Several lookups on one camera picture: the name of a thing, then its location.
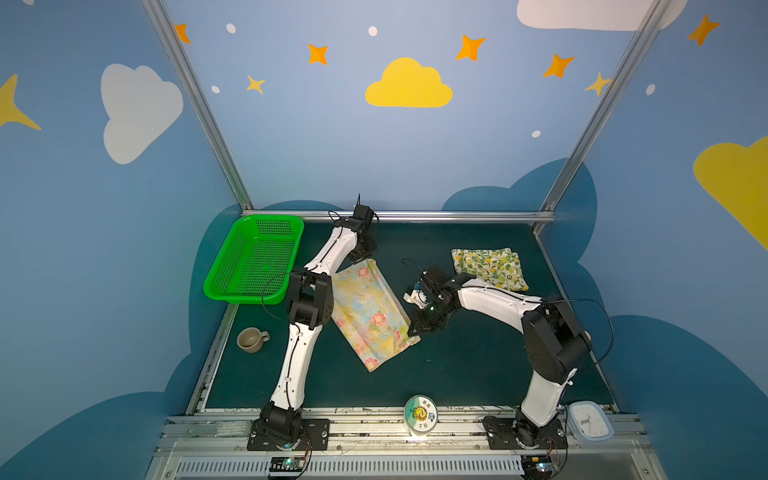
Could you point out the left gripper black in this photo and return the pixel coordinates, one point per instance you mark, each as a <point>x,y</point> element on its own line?
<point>366,237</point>

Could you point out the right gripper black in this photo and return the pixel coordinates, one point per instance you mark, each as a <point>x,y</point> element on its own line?
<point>424,313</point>

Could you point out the lemon print skirt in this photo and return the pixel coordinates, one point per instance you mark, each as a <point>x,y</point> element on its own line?
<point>501,268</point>

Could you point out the pastel floral skirt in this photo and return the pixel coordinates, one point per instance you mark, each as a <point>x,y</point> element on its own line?
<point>371,319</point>

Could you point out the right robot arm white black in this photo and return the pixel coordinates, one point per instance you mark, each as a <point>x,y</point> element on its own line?
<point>556,342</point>

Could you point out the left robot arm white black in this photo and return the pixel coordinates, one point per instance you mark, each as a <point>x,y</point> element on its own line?
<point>310,306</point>

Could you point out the green plastic basket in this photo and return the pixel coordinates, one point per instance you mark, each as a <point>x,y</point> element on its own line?
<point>255,260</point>

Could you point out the round white green tape dispenser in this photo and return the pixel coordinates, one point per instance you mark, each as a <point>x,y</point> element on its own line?
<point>420,415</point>

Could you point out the grey ceramic mug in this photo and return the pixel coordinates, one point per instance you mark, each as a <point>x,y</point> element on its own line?
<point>250,340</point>

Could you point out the white square clock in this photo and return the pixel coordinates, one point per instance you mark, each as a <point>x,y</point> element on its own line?
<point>588,422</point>

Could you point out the right green circuit board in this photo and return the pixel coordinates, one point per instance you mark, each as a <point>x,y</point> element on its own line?
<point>536,468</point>

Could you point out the green circuit board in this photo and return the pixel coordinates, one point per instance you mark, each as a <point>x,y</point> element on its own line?
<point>536,468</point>
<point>286,467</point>

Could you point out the left green circuit board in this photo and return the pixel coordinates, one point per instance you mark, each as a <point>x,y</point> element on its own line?
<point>286,467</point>

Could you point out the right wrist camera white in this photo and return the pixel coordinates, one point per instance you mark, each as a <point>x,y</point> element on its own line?
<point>416,296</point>

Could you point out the rear aluminium frame bar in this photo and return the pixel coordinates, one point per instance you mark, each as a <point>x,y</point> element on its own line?
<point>460,217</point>

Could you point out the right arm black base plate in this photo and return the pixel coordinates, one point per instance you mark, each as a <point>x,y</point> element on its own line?
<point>501,435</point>

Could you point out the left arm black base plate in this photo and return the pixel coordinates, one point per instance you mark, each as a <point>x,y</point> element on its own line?
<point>313,433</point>

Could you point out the right aluminium frame post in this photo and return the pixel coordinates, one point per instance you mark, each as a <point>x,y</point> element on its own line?
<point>632,58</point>

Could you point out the aluminium frame post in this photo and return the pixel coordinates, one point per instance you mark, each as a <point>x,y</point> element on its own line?
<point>161,20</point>
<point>632,58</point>

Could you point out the aluminium rail base frame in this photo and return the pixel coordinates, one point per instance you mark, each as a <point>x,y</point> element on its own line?
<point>374,443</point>

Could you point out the left aluminium frame post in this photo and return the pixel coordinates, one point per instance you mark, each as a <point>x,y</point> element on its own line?
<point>161,20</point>

